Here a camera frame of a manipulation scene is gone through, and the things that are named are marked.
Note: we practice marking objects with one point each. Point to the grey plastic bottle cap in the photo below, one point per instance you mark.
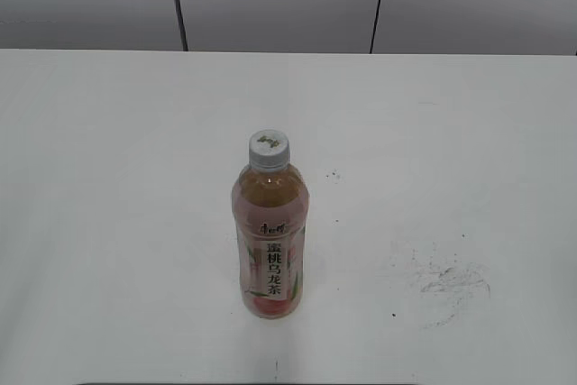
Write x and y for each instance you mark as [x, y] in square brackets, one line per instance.
[269, 151]

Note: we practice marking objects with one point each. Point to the peach oolong tea bottle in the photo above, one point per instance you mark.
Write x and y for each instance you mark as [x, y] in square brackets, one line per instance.
[270, 215]

